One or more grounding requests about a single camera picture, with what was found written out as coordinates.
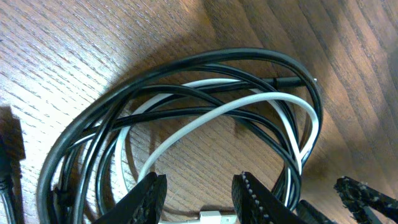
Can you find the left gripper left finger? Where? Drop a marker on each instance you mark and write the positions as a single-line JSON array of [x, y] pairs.
[[142, 205]]

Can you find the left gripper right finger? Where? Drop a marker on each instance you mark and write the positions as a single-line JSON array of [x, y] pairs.
[[254, 203]]

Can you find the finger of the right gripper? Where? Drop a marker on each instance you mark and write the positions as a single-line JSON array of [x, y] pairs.
[[310, 214], [356, 196]]

